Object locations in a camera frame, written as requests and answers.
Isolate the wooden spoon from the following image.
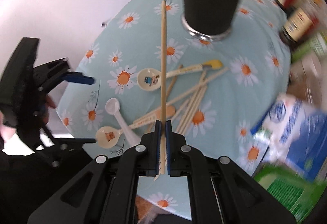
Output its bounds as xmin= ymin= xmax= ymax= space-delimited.
xmin=132 ymin=104 xmax=177 ymax=126

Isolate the brown bamboo chopstick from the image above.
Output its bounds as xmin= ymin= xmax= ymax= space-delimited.
xmin=147 ymin=76 xmax=177 ymax=133

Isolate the daisy print tablecloth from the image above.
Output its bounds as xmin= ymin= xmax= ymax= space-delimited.
xmin=56 ymin=0 xmax=292 ymax=221

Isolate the green package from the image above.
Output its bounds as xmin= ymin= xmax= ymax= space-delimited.
xmin=254 ymin=165 xmax=326 ymax=223

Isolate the bamboo chopstick long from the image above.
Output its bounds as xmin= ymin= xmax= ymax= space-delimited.
xmin=142 ymin=66 xmax=229 ymax=122

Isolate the person's left hand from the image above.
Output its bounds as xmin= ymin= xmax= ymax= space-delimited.
xmin=1 ymin=95 xmax=56 ymax=150

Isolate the white plastic spoon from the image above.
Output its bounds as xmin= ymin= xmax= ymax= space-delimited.
xmin=105 ymin=98 xmax=141 ymax=146

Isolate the dark soy sauce bottle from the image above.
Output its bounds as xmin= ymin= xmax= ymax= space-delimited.
xmin=279 ymin=6 xmax=319 ymax=50

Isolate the cream cartoon spoon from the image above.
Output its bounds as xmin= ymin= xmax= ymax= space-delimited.
xmin=95 ymin=113 xmax=159 ymax=149

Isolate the blue white salt bag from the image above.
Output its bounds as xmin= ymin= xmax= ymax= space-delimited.
xmin=251 ymin=94 xmax=326 ymax=181

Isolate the cream spoon yellow handle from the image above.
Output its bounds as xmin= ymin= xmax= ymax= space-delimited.
xmin=136 ymin=59 xmax=223 ymax=92

